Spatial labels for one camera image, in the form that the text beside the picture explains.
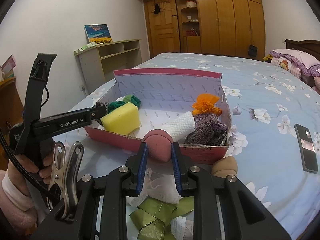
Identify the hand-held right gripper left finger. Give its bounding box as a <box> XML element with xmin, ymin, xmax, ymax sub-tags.
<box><xmin>30</xmin><ymin>142</ymin><xmax>148</xmax><ymax>240</ymax></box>

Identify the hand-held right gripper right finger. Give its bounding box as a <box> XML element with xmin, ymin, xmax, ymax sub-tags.
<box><xmin>171</xmin><ymin>142</ymin><xmax>292</xmax><ymax>240</ymax></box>

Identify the yellow sponge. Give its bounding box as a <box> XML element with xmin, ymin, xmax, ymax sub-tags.
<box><xmin>100</xmin><ymin>102</ymin><xmax>141</xmax><ymax>135</ymax></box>

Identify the pink makeup sponge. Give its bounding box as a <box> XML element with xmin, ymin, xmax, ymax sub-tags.
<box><xmin>143</xmin><ymin>129</ymin><xmax>173</xmax><ymax>162</ymax></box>

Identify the green striped sock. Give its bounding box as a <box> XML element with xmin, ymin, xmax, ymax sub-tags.
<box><xmin>124</xmin><ymin>94</ymin><xmax>142</xmax><ymax>110</ymax></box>

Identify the white waffle cloth roll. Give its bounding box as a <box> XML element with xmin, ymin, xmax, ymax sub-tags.
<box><xmin>162</xmin><ymin>111</ymin><xmax>196</xmax><ymax>142</ymax></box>

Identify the brown knitted sock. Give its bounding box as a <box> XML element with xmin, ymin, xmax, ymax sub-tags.
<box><xmin>184</xmin><ymin>112</ymin><xmax>228</xmax><ymax>146</ymax></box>

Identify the orange fabric flower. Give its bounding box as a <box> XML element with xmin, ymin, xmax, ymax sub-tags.
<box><xmin>192</xmin><ymin>94</ymin><xmax>222</xmax><ymax>117</ymax></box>

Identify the pink cardboard box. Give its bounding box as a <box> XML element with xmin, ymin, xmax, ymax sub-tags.
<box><xmin>84</xmin><ymin>68</ymin><xmax>232</xmax><ymax>165</ymax></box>

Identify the person's left forearm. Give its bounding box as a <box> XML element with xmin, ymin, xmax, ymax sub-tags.
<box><xmin>0</xmin><ymin>169</ymin><xmax>50</xmax><ymax>240</ymax></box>

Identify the person's left hand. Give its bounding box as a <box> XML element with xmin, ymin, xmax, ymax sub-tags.
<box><xmin>7</xmin><ymin>140</ymin><xmax>55</xmax><ymax>187</ymax></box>

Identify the white crinkled gauze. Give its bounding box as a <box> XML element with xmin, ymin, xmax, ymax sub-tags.
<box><xmin>125</xmin><ymin>167</ymin><xmax>181</xmax><ymax>205</ymax></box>

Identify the low open bookshelf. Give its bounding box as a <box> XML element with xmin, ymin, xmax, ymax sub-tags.
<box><xmin>74</xmin><ymin>39</ymin><xmax>142</xmax><ymax>97</ymax></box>

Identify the beige makeup sponge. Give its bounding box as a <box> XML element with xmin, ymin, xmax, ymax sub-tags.
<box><xmin>211</xmin><ymin>156</ymin><xmax>238</xmax><ymax>178</ymax></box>

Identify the green satin ribbon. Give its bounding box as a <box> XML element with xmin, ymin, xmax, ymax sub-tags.
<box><xmin>129</xmin><ymin>196</ymin><xmax>195</xmax><ymax>240</ymax></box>

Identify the metal spring clip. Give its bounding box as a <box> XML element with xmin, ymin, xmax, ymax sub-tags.
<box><xmin>47</xmin><ymin>141</ymin><xmax>85</xmax><ymax>222</ymax></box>

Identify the wooden side cabinet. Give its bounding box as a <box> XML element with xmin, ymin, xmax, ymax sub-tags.
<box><xmin>0</xmin><ymin>77</ymin><xmax>25</xmax><ymax>170</ymax></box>

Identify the white and green packet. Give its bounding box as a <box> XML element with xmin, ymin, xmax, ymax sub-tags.
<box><xmin>77</xmin><ymin>42</ymin><xmax>97</xmax><ymax>52</ymax></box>

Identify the light green face mask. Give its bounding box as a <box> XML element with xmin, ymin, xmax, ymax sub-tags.
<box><xmin>171</xmin><ymin>216</ymin><xmax>194</xmax><ymax>240</ymax></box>

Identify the blue and yellow painting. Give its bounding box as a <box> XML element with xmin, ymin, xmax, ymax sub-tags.
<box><xmin>84</xmin><ymin>24</ymin><xmax>113</xmax><ymax>44</ymax></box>

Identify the pink paper box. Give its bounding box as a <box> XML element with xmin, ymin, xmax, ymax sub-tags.
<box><xmin>0</xmin><ymin>55</ymin><xmax>17</xmax><ymax>82</ymax></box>

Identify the wooden door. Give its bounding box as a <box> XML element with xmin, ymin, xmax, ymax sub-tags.
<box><xmin>147</xmin><ymin>0</ymin><xmax>181</xmax><ymax>58</ymax></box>

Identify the wooden corner shelf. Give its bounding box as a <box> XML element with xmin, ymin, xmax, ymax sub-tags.
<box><xmin>176</xmin><ymin>0</ymin><xmax>200</xmax><ymax>54</ymax></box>

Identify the black smartphone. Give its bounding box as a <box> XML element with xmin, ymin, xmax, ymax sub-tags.
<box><xmin>294</xmin><ymin>123</ymin><xmax>318</xmax><ymax>173</ymax></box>

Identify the pink cartoon print pillow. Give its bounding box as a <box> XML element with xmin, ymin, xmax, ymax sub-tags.
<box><xmin>271</xmin><ymin>57</ymin><xmax>304</xmax><ymax>78</ymax></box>

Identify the wooden wardrobe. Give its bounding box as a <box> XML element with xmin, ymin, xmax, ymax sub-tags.
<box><xmin>132</xmin><ymin>0</ymin><xmax>266</xmax><ymax>61</ymax></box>

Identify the purple frilled pillow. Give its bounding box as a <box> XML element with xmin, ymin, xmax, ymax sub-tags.
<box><xmin>269</xmin><ymin>49</ymin><xmax>320</xmax><ymax>77</ymax></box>

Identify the dark wooden headboard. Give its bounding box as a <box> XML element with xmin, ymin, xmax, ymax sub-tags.
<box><xmin>285</xmin><ymin>39</ymin><xmax>320</xmax><ymax>55</ymax></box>

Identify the black braided cable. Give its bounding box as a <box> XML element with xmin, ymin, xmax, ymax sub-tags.
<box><xmin>0</xmin><ymin>127</ymin><xmax>60</xmax><ymax>205</ymax></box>

